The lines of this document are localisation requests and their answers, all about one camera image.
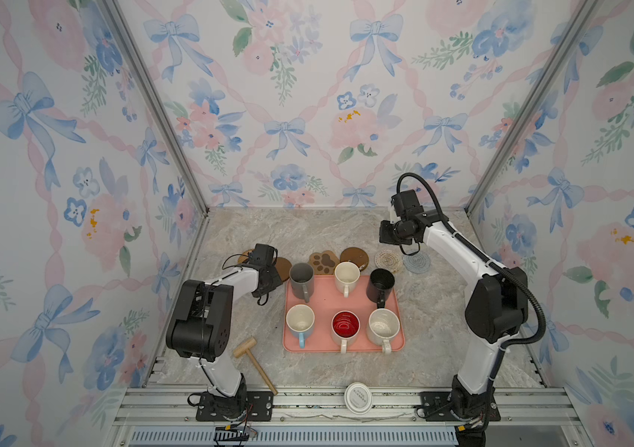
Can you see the woven rattan coaster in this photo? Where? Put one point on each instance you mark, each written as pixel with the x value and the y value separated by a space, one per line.
pixel 244 257

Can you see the white round lid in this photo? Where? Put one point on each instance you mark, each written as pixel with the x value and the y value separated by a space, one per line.
pixel 358 398

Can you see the pink silicone tray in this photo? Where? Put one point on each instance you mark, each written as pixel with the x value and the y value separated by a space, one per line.
pixel 325 302

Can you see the wooden mallet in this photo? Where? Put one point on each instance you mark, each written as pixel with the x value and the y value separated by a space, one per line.
pixel 245 349

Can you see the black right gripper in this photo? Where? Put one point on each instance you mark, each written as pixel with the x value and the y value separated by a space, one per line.
pixel 384 234

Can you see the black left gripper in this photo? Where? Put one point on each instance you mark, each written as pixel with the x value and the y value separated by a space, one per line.
pixel 276 280

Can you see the red interior mug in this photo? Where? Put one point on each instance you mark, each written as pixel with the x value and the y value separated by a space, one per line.
pixel 345 329

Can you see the grey mug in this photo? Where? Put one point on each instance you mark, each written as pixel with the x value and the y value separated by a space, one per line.
pixel 302 281

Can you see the dark brown round coaster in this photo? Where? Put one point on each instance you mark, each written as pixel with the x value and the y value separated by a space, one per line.
pixel 356 256

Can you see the light blue woven coaster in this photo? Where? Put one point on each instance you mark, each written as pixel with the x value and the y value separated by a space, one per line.
pixel 417 263

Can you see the cream mug blue handle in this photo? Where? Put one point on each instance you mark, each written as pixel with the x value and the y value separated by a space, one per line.
pixel 300 321

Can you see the white mug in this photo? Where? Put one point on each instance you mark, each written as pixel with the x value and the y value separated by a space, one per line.
pixel 382 328

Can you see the cream mug back row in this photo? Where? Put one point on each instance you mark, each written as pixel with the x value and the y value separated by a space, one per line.
pixel 347 276

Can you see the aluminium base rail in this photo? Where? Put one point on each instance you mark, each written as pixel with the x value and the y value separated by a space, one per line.
pixel 319 416

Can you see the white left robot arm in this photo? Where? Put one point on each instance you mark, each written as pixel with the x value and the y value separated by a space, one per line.
pixel 200 326

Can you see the brown paw print coaster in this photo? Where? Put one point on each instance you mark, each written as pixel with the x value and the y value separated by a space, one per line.
pixel 324 263

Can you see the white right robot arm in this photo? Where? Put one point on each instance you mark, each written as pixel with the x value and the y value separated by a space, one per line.
pixel 500 309

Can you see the round cork wood coaster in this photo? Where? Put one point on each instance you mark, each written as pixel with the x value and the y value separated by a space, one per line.
pixel 283 267

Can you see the black mug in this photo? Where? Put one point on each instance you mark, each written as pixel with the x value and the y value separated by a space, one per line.
pixel 380 286

